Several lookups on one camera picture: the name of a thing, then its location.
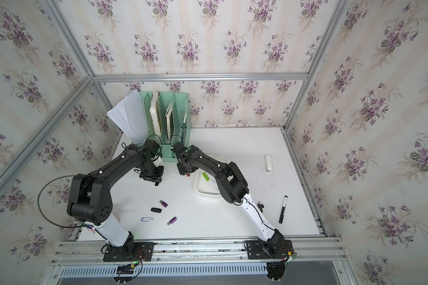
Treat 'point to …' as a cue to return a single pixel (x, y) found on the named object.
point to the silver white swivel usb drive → (147, 219)
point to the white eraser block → (268, 163)
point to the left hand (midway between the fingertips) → (161, 180)
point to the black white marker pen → (283, 209)
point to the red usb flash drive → (188, 175)
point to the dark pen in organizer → (183, 133)
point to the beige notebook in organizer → (170, 120)
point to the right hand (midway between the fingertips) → (187, 170)
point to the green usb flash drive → (205, 176)
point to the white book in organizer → (154, 113)
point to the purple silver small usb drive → (163, 203)
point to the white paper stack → (130, 116)
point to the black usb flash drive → (156, 209)
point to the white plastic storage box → (205, 181)
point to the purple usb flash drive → (172, 220)
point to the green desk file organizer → (182, 113)
